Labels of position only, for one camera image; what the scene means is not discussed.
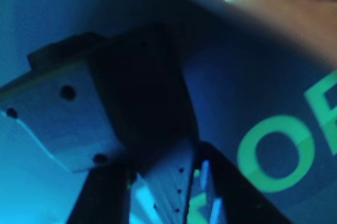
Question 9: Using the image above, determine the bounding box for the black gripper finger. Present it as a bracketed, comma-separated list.
[68, 162, 131, 224]

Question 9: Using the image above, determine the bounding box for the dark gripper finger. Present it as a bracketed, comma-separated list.
[199, 142, 293, 224]

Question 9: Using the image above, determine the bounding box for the black printed jaw part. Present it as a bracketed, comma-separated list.
[0, 24, 202, 224]

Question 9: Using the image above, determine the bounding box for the red bowl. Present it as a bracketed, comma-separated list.
[136, 0, 337, 74]

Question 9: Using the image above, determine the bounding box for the grey mat with logo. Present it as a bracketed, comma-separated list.
[0, 0, 337, 224]

